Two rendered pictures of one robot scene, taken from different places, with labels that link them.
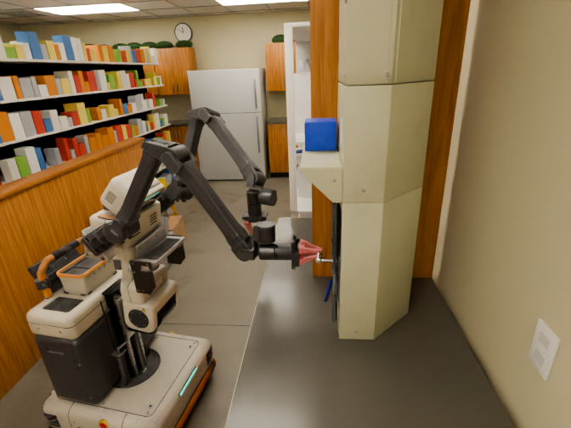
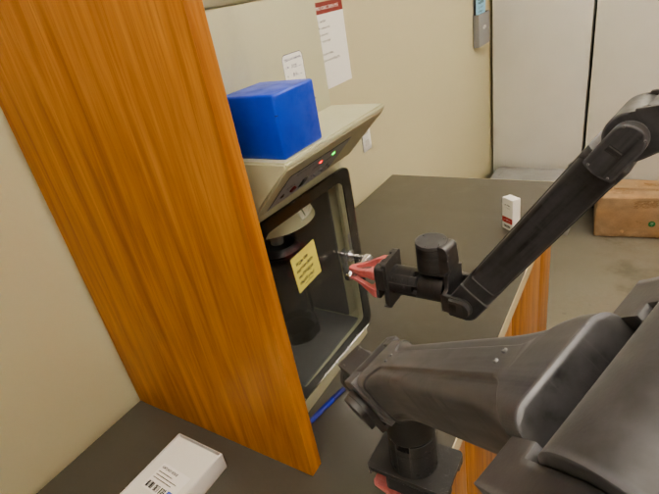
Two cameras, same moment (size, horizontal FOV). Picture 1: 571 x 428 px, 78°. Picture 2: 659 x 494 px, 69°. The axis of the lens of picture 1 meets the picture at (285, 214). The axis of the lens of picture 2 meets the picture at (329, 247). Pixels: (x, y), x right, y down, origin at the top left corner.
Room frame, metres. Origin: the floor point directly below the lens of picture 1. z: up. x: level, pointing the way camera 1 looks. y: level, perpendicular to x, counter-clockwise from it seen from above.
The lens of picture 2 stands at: (1.76, 0.28, 1.71)
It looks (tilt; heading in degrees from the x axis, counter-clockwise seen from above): 28 degrees down; 210
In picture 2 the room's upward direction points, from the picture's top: 11 degrees counter-clockwise
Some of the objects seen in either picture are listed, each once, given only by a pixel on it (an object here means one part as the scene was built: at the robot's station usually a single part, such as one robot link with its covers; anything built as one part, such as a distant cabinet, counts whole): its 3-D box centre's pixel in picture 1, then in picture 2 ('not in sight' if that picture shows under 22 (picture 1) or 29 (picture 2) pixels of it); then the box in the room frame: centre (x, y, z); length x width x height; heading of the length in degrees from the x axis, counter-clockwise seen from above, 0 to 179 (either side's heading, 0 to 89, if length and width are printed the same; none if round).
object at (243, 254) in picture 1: (257, 239); (447, 272); (1.04, 0.09, 1.24); 0.12 x 0.09 x 0.11; 74
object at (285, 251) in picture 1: (286, 251); (403, 279); (1.02, 0.00, 1.20); 0.07 x 0.07 x 0.10; 84
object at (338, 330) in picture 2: (334, 247); (322, 284); (1.06, -0.16, 1.19); 0.30 x 0.01 x 0.40; 172
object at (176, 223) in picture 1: (166, 234); not in sight; (3.48, 1.31, 0.14); 0.41 x 0.32 x 0.28; 0
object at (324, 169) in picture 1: (320, 170); (317, 158); (1.06, -0.12, 1.46); 0.32 x 0.11 x 0.10; 174
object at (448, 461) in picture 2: (254, 210); (413, 448); (1.39, 0.13, 1.21); 0.10 x 0.07 x 0.07; 85
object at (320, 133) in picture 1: (320, 133); (272, 119); (1.16, -0.12, 1.56); 0.10 x 0.10 x 0.09; 84
